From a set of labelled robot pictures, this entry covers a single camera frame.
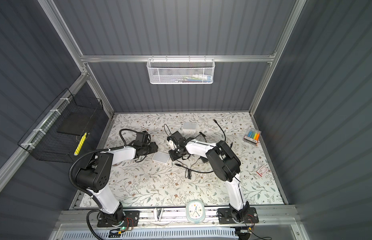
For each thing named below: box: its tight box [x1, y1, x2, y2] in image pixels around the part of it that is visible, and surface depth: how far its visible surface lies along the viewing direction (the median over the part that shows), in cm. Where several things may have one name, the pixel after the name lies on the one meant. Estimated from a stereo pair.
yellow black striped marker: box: [74, 132, 88, 156], surface depth 71 cm
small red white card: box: [256, 165, 269, 177], surface depth 91 cm
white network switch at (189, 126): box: [182, 122, 197, 131], surface depth 112 cm
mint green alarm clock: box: [185, 199, 206, 224], surface depth 75 cm
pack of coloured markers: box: [243, 128, 262, 146], surface depth 107 cm
